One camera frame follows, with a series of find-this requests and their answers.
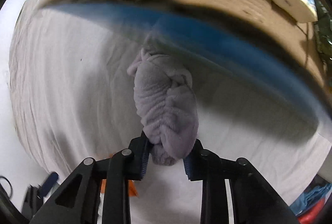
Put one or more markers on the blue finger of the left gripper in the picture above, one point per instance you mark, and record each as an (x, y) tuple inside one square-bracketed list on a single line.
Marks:
[(48, 184)]

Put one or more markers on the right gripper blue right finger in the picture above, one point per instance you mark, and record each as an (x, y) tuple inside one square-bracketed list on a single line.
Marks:
[(193, 163)]

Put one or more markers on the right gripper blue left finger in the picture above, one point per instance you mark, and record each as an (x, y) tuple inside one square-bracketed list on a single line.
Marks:
[(140, 147)]

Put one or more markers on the orange snack packet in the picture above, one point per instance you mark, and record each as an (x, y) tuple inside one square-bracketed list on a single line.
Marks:
[(116, 182)]

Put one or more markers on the grey fuzzy sock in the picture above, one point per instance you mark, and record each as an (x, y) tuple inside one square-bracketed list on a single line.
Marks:
[(166, 105)]

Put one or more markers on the green snack packet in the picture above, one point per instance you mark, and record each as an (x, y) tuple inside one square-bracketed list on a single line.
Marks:
[(322, 29)]

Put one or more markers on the grey table cloth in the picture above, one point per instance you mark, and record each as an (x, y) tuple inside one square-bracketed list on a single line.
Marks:
[(72, 97)]

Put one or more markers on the blue cloth pile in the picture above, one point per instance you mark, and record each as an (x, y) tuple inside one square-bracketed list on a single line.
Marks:
[(309, 198)]

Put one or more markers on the open cardboard box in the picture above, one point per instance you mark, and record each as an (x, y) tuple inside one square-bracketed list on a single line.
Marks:
[(207, 6)]

